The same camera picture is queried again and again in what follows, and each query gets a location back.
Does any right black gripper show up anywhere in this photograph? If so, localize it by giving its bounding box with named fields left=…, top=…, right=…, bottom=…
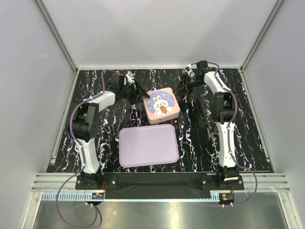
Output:
left=172, top=73, right=203, bottom=97

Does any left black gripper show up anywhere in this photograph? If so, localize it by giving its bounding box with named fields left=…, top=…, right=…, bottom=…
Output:
left=120, top=80, right=150, bottom=105

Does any pink tin lid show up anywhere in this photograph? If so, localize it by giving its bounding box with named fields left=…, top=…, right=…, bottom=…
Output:
left=143, top=87, right=180, bottom=115

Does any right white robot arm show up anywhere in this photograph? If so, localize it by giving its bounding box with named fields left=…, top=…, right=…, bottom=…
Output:
left=173, top=61, right=239, bottom=190

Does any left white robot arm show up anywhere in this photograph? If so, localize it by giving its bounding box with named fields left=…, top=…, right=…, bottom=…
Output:
left=66, top=70, right=150, bottom=189

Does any pink chocolate tin box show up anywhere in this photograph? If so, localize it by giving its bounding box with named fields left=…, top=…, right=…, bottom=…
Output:
left=147, top=112, right=179, bottom=125

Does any lilac plastic tray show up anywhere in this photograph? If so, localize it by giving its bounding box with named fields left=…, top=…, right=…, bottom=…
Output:
left=119, top=124, right=179, bottom=167

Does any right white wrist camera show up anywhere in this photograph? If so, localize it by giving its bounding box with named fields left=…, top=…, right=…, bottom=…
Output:
left=185, top=64, right=195, bottom=78

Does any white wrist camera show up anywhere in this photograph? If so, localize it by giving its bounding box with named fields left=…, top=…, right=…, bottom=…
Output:
left=185, top=64, right=195, bottom=78
left=124, top=71, right=134, bottom=84

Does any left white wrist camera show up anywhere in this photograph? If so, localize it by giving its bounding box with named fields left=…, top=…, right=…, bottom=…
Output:
left=124, top=71, right=134, bottom=84

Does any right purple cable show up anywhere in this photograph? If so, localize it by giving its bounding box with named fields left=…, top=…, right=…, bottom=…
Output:
left=188, top=61, right=258, bottom=208

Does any purple cable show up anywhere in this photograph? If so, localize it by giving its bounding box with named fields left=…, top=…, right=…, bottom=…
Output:
left=188, top=61, right=258, bottom=208
left=55, top=69, right=115, bottom=229

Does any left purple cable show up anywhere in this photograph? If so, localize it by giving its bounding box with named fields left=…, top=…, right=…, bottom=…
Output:
left=55, top=69, right=115, bottom=229

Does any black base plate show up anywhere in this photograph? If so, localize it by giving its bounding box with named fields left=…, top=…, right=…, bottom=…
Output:
left=75, top=172, right=244, bottom=200

